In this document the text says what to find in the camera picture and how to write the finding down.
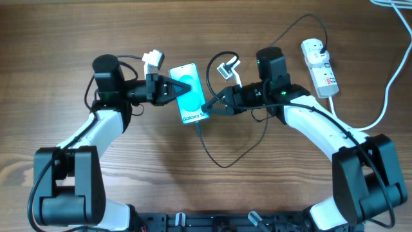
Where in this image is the white power strip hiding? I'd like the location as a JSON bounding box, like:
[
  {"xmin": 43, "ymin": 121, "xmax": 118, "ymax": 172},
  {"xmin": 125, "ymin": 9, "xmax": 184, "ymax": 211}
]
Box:
[{"xmin": 301, "ymin": 38, "xmax": 339, "ymax": 99}]

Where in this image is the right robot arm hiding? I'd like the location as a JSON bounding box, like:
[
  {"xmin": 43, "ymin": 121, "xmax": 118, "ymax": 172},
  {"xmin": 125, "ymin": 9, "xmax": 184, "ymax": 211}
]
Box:
[{"xmin": 201, "ymin": 46, "xmax": 407, "ymax": 231}]

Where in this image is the white power strip cord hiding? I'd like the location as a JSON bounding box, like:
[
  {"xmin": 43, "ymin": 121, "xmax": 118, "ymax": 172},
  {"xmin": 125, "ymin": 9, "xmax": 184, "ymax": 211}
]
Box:
[{"xmin": 328, "ymin": 0, "xmax": 412, "ymax": 132}]

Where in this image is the right camera black cable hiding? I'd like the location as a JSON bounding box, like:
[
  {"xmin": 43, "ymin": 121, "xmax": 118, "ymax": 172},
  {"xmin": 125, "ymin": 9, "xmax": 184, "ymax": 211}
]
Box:
[{"xmin": 205, "ymin": 51, "xmax": 396, "ymax": 229}]

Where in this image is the white USB charger plug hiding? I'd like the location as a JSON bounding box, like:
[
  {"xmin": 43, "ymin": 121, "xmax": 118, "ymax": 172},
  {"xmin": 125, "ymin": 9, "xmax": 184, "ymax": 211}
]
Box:
[{"xmin": 305, "ymin": 50, "xmax": 330, "ymax": 68}]

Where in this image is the black USB charging cable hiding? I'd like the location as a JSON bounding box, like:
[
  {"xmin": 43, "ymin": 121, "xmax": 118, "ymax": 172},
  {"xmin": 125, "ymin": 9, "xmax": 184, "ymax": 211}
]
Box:
[{"xmin": 194, "ymin": 13, "xmax": 329, "ymax": 169}]

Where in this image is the smartphone with turquoise screen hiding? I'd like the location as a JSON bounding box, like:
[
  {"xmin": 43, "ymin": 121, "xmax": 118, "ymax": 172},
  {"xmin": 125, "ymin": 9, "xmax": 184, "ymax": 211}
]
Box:
[{"xmin": 169, "ymin": 63, "xmax": 209, "ymax": 124}]

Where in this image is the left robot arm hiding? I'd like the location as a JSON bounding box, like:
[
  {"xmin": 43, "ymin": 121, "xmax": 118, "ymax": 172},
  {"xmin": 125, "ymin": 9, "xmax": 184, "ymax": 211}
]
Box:
[{"xmin": 27, "ymin": 50, "xmax": 191, "ymax": 231}]

